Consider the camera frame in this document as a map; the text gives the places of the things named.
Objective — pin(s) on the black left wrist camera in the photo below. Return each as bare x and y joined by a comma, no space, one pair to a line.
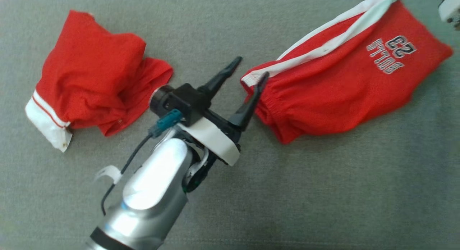
169,99

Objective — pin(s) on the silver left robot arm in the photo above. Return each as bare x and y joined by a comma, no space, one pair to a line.
154,185

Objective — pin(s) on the red jersey with white sleeves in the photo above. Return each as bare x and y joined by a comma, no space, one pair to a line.
90,70

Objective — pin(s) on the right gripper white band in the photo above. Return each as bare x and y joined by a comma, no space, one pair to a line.
451,9

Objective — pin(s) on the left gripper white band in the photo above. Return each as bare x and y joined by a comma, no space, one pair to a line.
212,138

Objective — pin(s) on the grey fabric sofa seat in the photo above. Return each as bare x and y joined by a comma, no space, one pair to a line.
323,192

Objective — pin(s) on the red shorts with white stripe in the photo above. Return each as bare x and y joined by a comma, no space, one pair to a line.
323,91

